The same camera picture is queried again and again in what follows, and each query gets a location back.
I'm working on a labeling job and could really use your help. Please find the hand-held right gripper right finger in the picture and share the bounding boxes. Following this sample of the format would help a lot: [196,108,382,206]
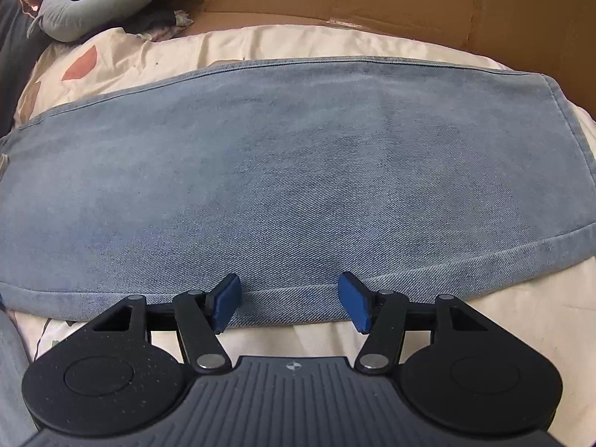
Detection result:
[338,271,489,373]

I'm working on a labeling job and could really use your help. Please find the light blue denim pants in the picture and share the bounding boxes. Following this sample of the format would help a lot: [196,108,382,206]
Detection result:
[0,56,596,329]

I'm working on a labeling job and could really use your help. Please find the person's grey trouser leg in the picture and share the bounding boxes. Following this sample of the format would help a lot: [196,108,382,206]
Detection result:
[0,312,35,447]

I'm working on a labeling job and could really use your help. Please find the grey neck pillow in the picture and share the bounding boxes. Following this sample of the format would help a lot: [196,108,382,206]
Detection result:
[27,0,164,42]

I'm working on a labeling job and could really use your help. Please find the cream bear print blanket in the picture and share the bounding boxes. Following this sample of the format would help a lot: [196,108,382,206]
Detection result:
[0,23,596,368]

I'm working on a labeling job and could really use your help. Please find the dark clothes heap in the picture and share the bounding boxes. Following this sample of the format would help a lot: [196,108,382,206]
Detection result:
[126,2,194,40]

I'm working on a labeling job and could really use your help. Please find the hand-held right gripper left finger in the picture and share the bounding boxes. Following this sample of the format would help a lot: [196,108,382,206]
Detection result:
[93,274,242,374]

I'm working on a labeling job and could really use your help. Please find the dark grey pillow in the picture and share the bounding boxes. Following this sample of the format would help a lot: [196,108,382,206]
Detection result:
[0,0,52,136]

